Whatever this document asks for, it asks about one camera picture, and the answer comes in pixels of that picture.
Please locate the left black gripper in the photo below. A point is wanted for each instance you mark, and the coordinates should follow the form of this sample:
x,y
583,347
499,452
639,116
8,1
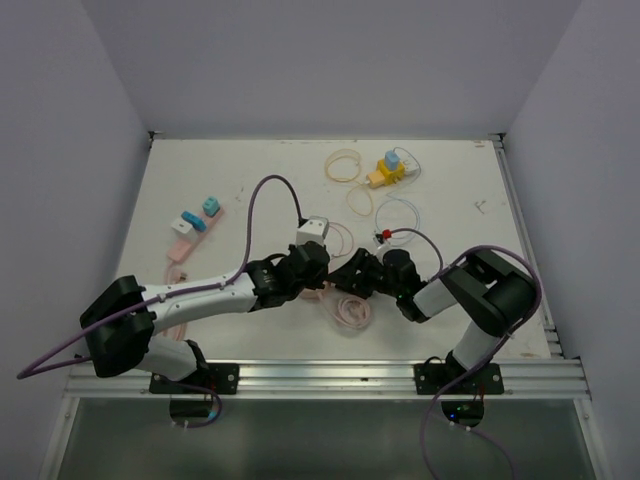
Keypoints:
x,y
317,281

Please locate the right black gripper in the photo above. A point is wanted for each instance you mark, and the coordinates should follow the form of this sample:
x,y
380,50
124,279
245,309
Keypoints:
x,y
346,276

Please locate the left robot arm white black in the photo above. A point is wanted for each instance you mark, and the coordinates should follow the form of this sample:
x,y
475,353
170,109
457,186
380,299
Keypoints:
x,y
124,324

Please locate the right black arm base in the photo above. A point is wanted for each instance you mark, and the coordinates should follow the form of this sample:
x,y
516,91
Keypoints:
x,y
434,373

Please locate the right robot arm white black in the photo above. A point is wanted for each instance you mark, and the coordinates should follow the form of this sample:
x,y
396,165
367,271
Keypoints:
x,y
495,288

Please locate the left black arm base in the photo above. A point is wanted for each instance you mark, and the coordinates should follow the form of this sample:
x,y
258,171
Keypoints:
x,y
215,377

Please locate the orange yellow charger plug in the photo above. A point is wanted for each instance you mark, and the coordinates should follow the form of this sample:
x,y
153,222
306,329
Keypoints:
x,y
375,179

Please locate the yellow cube socket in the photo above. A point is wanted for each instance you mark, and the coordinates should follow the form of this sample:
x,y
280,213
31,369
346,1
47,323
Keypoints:
x,y
391,176

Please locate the teal plug adapter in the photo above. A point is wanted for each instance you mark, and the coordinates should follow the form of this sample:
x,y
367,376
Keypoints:
x,y
210,206

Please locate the blue flat plug adapter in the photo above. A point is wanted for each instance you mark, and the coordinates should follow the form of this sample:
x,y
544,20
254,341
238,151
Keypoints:
x,y
195,221

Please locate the white plug on cube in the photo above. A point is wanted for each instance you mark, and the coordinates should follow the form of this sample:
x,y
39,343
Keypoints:
x,y
411,167

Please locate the light blue charger plug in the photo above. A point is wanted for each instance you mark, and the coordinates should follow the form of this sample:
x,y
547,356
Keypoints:
x,y
392,160

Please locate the pink rectangular power strip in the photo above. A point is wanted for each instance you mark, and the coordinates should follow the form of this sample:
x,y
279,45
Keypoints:
x,y
186,244

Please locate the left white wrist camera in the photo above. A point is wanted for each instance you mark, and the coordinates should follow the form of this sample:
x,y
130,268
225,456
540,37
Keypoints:
x,y
314,229

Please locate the aluminium front rail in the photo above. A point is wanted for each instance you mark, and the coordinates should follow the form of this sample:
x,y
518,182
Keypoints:
x,y
528,379

